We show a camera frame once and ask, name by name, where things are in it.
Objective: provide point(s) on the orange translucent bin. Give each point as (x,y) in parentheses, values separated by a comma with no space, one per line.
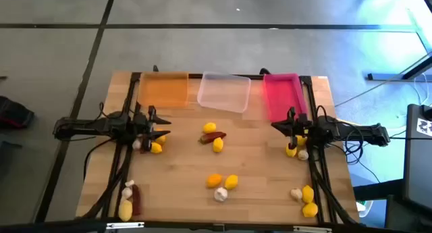
(163,91)

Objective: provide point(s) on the orange-tinted lemon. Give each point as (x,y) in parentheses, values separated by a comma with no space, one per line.
(214,180)

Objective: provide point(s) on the silver metal bracket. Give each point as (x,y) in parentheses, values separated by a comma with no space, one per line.
(125,225)
(312,229)

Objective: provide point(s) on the black equipment case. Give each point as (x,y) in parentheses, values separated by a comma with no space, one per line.
(418,158)

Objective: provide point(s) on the pink plastic bin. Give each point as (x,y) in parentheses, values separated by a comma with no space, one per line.
(281,98)

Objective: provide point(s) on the small white garlic bulb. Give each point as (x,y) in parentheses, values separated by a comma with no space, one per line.
(129,183)

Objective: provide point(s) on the clear plastic bin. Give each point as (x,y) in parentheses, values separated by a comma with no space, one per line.
(222,92)

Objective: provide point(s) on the dark red chili pepper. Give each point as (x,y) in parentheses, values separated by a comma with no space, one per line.
(136,200)

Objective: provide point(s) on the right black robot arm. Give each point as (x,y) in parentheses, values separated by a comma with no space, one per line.
(364,131)

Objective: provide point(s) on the black bag with red trim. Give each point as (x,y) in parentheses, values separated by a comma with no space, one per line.
(15,115)

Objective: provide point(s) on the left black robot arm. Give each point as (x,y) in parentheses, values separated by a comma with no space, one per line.
(77,126)

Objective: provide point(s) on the black clamp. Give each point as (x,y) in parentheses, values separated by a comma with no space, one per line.
(264,71)
(155,69)

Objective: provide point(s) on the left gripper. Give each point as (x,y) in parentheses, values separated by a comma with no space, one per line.
(143,126)

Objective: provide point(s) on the white cup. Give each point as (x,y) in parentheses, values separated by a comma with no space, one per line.
(366,207)

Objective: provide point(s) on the pale yellow lemon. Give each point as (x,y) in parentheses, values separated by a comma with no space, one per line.
(125,210)

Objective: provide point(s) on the black metal floor stand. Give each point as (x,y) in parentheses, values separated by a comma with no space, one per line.
(388,77)

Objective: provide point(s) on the black crossbar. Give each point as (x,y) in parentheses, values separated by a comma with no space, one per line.
(67,227)

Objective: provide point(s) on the large white garlic bulb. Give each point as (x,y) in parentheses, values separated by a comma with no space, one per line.
(220,194)

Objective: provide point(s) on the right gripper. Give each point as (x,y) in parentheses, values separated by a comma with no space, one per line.
(302,126)

